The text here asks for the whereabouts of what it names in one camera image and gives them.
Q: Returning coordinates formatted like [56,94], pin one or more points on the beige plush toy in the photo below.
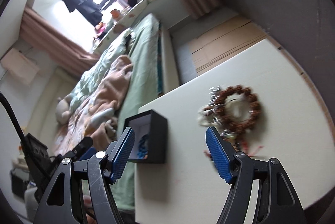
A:
[63,110]

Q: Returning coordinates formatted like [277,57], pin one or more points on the brown curtain left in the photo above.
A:
[36,31]

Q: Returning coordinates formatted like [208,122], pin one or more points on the black jewelry box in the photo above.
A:
[150,144]

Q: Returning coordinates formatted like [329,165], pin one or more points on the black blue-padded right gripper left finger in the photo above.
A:
[63,200]

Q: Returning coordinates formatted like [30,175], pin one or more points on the green floral quilt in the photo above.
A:
[91,78]

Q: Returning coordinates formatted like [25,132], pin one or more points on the black hanging clothes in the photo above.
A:
[87,8]

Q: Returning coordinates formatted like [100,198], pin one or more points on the pink blanket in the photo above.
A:
[95,117]

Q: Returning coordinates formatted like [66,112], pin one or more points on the green bed sheet mattress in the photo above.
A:
[143,88]

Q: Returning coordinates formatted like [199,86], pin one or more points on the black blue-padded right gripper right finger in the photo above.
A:
[277,200]

